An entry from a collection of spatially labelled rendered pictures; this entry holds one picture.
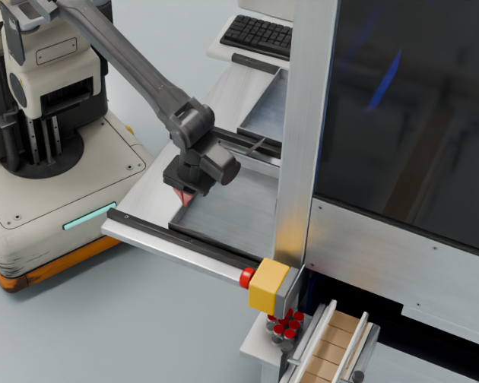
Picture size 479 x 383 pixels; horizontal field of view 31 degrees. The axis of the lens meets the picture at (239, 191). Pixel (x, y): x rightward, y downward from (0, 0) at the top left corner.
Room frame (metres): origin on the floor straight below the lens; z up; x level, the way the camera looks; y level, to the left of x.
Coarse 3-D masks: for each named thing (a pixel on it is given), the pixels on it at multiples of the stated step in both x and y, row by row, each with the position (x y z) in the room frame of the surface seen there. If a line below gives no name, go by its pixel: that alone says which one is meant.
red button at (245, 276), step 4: (248, 268) 1.03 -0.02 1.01; (244, 272) 1.02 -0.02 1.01; (248, 272) 1.02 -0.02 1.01; (252, 272) 1.02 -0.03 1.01; (240, 276) 1.02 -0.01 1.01; (244, 276) 1.01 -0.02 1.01; (248, 276) 1.01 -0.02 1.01; (252, 276) 1.02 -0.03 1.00; (240, 280) 1.01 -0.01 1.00; (244, 280) 1.01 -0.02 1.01; (248, 280) 1.00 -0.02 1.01; (240, 284) 1.00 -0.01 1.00; (244, 284) 1.00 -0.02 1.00; (248, 284) 1.00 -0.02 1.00; (244, 288) 1.00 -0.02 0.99; (248, 288) 1.00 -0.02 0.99
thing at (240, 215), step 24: (240, 168) 1.43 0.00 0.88; (264, 168) 1.42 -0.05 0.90; (216, 192) 1.35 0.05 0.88; (240, 192) 1.35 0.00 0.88; (264, 192) 1.36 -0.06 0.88; (192, 216) 1.28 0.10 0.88; (216, 216) 1.28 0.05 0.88; (240, 216) 1.28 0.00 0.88; (264, 216) 1.29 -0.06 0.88; (216, 240) 1.18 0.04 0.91; (240, 240) 1.21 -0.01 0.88; (264, 240) 1.22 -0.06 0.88
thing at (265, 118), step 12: (276, 72) 1.75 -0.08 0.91; (288, 72) 1.76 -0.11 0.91; (276, 84) 1.74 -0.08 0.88; (264, 96) 1.67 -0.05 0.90; (276, 96) 1.70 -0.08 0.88; (252, 108) 1.61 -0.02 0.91; (264, 108) 1.65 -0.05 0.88; (276, 108) 1.65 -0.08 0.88; (252, 120) 1.60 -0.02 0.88; (264, 120) 1.60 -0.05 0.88; (276, 120) 1.61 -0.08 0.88; (240, 132) 1.53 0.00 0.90; (252, 132) 1.52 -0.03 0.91; (264, 132) 1.56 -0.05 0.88; (276, 132) 1.56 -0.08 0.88; (276, 144) 1.50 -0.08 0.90
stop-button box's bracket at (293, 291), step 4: (304, 264) 1.03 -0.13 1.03; (304, 268) 1.03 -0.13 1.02; (300, 272) 1.02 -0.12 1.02; (300, 276) 1.02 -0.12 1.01; (296, 280) 1.00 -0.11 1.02; (300, 280) 1.02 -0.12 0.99; (296, 284) 1.00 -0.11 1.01; (300, 284) 1.02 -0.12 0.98; (292, 288) 0.98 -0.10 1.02; (296, 288) 1.00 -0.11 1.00; (292, 292) 0.98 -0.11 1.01; (296, 292) 1.00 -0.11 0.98; (288, 296) 0.96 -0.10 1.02; (292, 296) 0.98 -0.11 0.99; (284, 300) 0.95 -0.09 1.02; (288, 300) 0.97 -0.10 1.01; (292, 300) 0.99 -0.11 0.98; (284, 304) 0.95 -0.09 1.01; (288, 304) 0.97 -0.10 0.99; (284, 308) 0.95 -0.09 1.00; (288, 308) 0.97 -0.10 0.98; (284, 312) 0.95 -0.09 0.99; (284, 316) 0.95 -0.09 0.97
